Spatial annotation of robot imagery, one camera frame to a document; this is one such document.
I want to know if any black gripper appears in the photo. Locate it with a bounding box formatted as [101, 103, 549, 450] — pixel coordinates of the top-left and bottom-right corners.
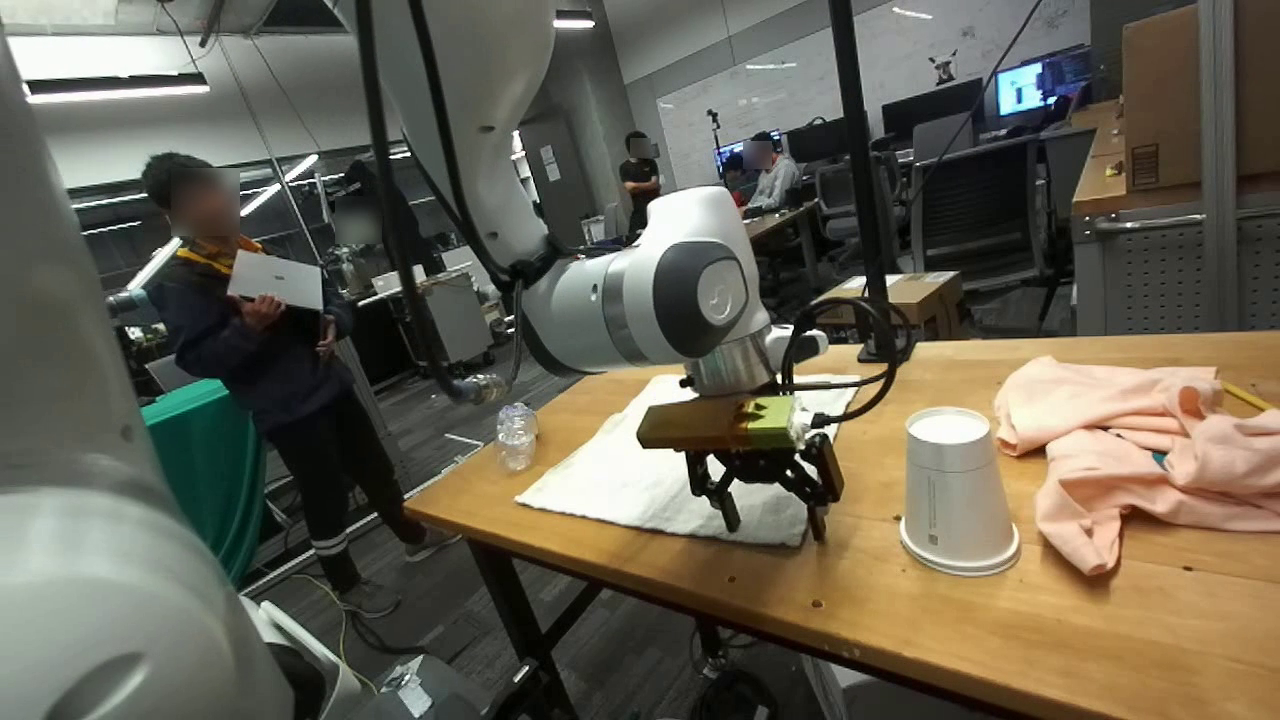
[683, 433, 848, 545]

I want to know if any white towel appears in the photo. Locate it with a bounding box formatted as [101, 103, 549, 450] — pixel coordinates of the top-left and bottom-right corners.
[515, 371, 861, 552]

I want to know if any white paper cup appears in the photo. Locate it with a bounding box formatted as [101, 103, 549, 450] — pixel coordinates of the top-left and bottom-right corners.
[898, 404, 1023, 582]

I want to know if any low wooden box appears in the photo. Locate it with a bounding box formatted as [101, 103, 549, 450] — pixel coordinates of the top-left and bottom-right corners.
[808, 270, 968, 336]

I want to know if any clear plastic bottle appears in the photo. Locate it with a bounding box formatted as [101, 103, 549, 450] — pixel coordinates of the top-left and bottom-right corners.
[493, 397, 543, 476]

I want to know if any seated person in grey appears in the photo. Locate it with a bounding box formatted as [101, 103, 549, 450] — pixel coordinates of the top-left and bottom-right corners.
[739, 127, 808, 216]

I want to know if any black vertical stand pole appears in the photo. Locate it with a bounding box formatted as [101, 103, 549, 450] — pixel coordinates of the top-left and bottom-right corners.
[829, 0, 922, 370]

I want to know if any standing person in black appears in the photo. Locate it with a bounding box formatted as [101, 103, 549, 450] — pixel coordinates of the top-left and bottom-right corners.
[615, 127, 667, 238]

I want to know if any pink cloth garment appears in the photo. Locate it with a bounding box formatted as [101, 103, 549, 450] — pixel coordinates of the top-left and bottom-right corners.
[992, 354, 1280, 582]

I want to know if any dark computer monitor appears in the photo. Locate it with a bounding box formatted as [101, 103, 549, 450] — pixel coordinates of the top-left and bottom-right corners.
[880, 77, 989, 146]

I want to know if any grey mesh cabinet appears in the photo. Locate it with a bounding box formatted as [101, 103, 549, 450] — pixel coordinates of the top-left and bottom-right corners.
[1073, 197, 1280, 336]

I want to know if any lit computer monitor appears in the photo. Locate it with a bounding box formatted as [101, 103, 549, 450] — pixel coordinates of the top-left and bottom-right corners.
[992, 52, 1094, 127]

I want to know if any yellow pencil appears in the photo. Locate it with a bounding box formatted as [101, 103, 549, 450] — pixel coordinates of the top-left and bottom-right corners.
[1221, 382, 1276, 415]

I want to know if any person in dark jacket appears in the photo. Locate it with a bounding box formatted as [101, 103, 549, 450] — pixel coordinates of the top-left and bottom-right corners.
[136, 149, 457, 632]

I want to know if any large cardboard box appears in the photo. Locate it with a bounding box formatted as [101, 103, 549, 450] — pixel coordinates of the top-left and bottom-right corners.
[1117, 0, 1280, 192]

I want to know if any green plastic bin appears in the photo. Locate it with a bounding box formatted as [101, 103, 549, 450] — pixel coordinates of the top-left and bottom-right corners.
[136, 378, 269, 585]

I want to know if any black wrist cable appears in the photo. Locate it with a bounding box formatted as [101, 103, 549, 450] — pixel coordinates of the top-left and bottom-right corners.
[775, 292, 922, 433]

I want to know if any black table leg frame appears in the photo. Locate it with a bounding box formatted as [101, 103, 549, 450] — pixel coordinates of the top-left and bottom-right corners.
[465, 536, 775, 720]

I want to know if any grey metal post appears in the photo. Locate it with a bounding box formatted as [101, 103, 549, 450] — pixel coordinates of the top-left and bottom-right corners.
[1198, 0, 1243, 336]

